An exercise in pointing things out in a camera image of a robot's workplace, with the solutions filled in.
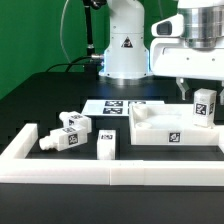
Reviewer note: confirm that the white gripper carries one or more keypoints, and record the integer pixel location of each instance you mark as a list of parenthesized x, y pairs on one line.
[(171, 57)]

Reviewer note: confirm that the black camera pole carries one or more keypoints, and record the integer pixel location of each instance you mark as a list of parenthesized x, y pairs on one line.
[(88, 6)]

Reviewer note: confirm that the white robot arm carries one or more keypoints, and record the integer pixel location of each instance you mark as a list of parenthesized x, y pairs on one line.
[(189, 44)]

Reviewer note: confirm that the white sheet with markers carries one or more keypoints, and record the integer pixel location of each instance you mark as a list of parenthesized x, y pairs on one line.
[(112, 107)]

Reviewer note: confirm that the white U-shaped fence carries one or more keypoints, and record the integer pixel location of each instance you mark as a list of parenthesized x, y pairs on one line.
[(16, 167)]

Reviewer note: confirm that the white square tabletop part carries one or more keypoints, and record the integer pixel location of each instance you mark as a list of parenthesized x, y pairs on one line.
[(170, 124)]

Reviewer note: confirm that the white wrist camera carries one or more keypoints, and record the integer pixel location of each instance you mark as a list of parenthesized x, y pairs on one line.
[(170, 27)]

